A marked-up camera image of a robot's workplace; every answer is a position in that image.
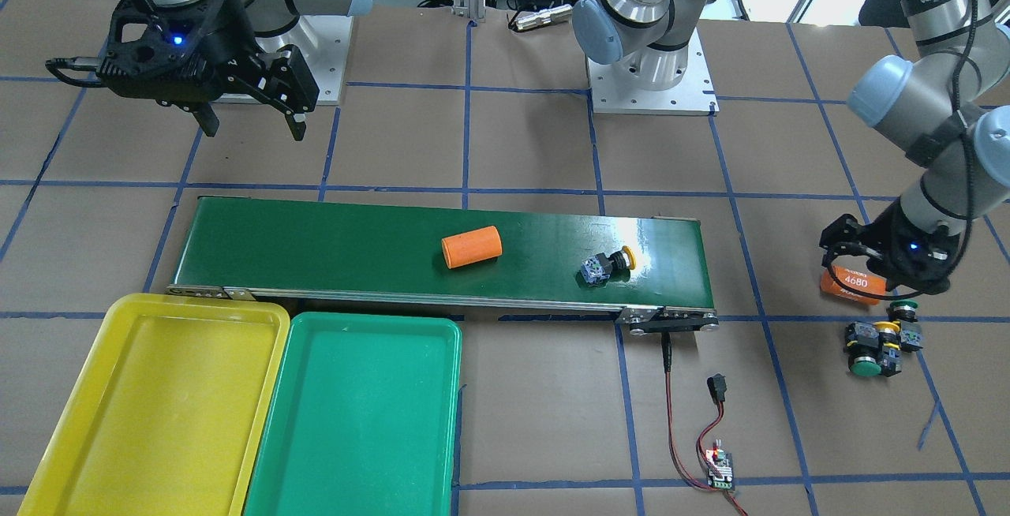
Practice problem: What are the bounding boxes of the green plastic tray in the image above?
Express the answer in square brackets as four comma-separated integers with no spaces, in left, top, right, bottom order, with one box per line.
[243,312,462,515]

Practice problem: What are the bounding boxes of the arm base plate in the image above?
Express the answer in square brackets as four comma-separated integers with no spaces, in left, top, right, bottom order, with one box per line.
[221,15,354,105]
[585,32,720,116]

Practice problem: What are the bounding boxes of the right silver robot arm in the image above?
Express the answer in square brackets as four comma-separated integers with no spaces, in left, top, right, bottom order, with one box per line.
[93,0,374,141]

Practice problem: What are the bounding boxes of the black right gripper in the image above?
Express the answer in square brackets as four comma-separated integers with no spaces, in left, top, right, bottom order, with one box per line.
[96,0,319,142]

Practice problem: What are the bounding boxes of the green conveyor belt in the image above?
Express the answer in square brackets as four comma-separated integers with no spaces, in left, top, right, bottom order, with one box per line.
[166,196,719,334]

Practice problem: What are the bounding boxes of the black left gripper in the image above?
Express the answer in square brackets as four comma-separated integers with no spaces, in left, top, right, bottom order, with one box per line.
[819,200,960,294]

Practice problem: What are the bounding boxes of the red black power cable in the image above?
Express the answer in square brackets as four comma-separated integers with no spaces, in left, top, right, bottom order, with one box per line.
[659,332,750,516]

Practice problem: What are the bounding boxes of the yellow plastic tray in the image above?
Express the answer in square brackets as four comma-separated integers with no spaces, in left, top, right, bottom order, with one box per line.
[19,294,291,515]

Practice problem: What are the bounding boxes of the green push button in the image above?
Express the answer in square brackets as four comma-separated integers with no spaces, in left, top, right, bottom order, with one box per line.
[887,299,924,352]
[845,342,904,377]

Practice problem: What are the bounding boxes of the orange cylinder labelled 4680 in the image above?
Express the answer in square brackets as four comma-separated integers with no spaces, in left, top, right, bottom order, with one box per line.
[819,268,886,306]

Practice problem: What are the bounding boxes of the plain orange cylinder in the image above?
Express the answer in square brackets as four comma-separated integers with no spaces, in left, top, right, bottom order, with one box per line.
[441,226,503,269]

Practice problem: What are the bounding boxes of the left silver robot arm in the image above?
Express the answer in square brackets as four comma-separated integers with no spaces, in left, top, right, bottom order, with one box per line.
[571,0,1008,301]

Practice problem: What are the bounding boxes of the small motor controller board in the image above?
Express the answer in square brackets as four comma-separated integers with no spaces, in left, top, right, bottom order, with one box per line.
[702,447,737,494]

